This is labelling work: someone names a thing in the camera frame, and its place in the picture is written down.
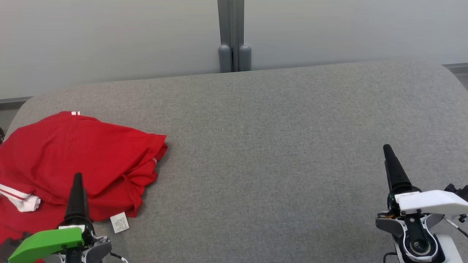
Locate grey partition post with feet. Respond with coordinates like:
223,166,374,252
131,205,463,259
218,0,252,73

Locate grey fabric sofa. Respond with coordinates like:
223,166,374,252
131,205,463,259
0,58,468,263

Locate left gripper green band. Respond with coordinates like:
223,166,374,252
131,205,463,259
8,173,95,263

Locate red basketball jersey white sleeves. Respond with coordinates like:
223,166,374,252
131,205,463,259
0,175,144,263

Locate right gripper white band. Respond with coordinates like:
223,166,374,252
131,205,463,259
383,144,468,217

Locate red shorts white trim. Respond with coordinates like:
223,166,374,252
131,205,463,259
0,111,168,220

